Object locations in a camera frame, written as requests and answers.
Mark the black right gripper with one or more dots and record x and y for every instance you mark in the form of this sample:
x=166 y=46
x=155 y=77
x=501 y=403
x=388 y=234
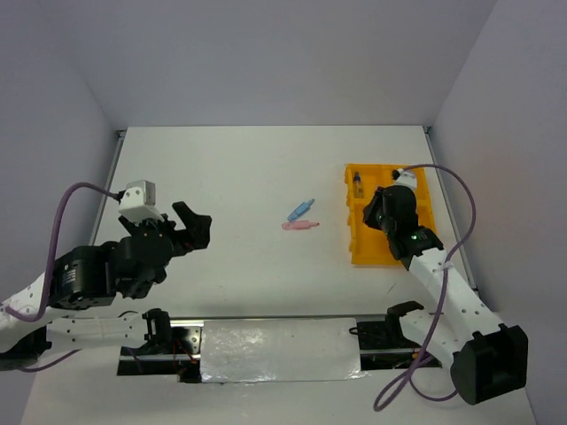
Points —
x=368 y=212

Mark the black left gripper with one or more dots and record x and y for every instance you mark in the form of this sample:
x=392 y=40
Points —
x=198 y=235

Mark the small blue-capped glue bottle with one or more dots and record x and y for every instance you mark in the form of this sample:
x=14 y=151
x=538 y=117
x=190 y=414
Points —
x=358 y=191

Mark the pink highlighter marker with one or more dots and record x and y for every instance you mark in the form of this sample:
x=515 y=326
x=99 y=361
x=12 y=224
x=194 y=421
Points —
x=299 y=225

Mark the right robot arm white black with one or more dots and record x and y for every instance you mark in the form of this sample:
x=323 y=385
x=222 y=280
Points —
x=484 y=357

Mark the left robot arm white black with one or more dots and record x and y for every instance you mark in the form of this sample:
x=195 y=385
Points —
x=40 y=319

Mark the yellow four-compartment tray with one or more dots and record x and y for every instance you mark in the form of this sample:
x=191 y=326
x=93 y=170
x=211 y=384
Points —
x=372 y=247

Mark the blue highlighter marker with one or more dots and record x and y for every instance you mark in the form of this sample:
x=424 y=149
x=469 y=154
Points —
x=300 y=210

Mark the silver foil sheet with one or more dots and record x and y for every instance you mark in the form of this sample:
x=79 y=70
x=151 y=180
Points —
x=273 y=351

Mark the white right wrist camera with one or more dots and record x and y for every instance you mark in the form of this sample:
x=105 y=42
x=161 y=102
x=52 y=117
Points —
x=404 y=178

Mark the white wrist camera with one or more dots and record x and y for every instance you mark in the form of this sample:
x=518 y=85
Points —
x=404 y=178
x=138 y=199

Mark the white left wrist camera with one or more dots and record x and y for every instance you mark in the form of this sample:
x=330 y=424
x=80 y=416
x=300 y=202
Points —
x=138 y=199

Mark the black base rail with wiring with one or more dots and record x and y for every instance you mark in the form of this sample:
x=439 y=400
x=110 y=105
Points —
x=179 y=357

